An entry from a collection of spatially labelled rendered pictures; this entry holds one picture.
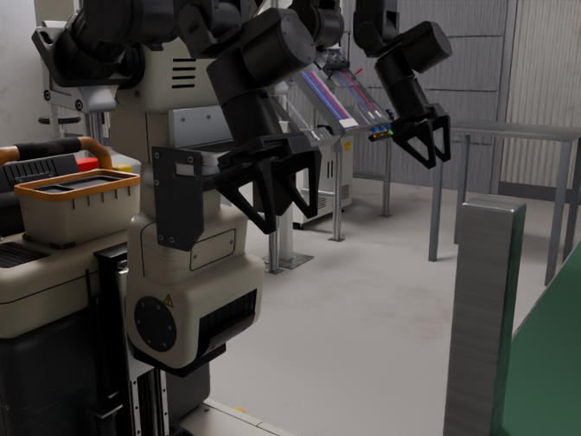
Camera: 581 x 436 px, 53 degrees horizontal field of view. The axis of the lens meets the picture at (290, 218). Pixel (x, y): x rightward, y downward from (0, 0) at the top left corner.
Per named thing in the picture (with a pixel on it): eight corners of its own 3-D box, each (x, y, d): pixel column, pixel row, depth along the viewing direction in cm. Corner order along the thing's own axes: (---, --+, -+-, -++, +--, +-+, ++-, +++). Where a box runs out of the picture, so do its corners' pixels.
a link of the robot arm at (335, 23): (288, 28, 115) (272, 26, 111) (324, -8, 109) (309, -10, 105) (310, 67, 114) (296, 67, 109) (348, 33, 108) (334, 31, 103)
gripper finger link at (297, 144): (343, 205, 71) (315, 134, 71) (316, 215, 65) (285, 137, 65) (299, 222, 75) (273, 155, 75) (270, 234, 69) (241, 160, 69)
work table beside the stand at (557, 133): (552, 287, 307) (571, 136, 285) (427, 260, 347) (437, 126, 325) (570, 264, 342) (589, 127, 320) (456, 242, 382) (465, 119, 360)
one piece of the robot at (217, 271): (52, 355, 109) (41, 11, 88) (192, 290, 139) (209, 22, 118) (150, 418, 96) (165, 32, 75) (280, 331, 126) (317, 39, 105)
